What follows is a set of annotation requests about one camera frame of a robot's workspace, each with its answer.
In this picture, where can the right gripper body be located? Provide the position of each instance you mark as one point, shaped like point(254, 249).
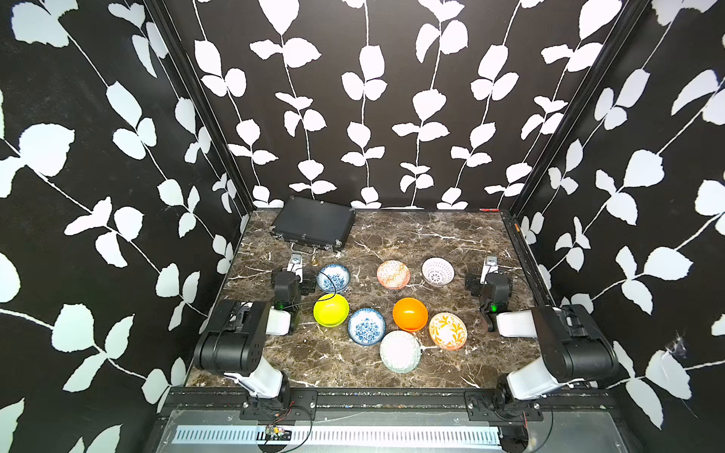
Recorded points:
point(478, 288)

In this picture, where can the orange plastic bowl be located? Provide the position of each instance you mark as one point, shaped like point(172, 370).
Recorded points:
point(410, 314)

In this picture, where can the red patterned bowl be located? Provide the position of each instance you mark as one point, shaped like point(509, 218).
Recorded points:
point(393, 274)

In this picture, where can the black hard carrying case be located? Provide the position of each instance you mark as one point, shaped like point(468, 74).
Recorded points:
point(314, 223)

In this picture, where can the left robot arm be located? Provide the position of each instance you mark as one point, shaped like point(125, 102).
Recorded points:
point(232, 344)

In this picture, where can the white maroon patterned bowl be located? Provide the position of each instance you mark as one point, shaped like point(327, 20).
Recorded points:
point(437, 271)

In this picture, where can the pale green patterned bowl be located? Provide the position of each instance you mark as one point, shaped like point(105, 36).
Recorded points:
point(400, 352)

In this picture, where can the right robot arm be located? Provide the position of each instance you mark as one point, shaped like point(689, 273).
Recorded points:
point(572, 347)

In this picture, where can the white perforated cable tray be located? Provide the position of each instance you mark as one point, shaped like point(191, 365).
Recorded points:
point(343, 436)

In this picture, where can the black front mounting rail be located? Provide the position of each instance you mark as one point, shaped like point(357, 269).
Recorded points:
point(475, 405)

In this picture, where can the blue floral bowl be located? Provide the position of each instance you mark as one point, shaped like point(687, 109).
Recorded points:
point(366, 327)
point(333, 278)

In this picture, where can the small circuit board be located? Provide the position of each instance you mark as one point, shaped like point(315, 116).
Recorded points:
point(277, 434)

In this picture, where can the lime green bowl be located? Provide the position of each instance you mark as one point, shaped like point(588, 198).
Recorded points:
point(331, 310)

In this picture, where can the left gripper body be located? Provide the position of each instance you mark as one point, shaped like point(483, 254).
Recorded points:
point(301, 288)

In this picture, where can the orange leaf patterned bowl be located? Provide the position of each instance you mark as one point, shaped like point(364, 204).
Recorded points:
point(448, 331)

